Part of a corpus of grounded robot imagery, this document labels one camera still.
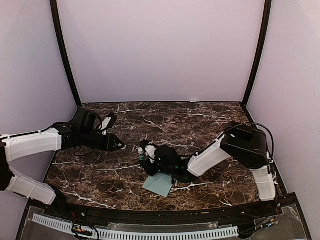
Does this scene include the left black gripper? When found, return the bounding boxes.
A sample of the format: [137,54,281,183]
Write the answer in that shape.
[80,129,125,152]

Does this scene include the light blue envelope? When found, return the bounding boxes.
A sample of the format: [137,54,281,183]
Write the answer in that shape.
[142,172,173,198]

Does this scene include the small glue stick bottle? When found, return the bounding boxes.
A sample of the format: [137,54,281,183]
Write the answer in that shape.
[138,147,145,163]

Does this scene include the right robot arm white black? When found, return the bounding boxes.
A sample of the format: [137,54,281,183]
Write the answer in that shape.
[138,121,276,217]

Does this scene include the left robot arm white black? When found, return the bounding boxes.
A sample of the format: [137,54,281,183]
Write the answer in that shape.
[0,108,126,218]

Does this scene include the white slotted cable duct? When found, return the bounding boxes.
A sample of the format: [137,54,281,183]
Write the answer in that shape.
[31,213,239,240]

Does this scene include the black front table rail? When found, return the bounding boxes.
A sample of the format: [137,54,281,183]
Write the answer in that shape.
[44,199,276,227]

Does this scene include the left black frame post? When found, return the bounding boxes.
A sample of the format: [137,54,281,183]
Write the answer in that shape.
[49,0,82,108]

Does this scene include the black frame post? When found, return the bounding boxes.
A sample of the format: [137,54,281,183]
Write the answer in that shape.
[49,0,82,108]
[241,0,272,108]

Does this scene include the right black frame post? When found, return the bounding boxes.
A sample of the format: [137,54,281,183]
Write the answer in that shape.
[241,0,272,108]

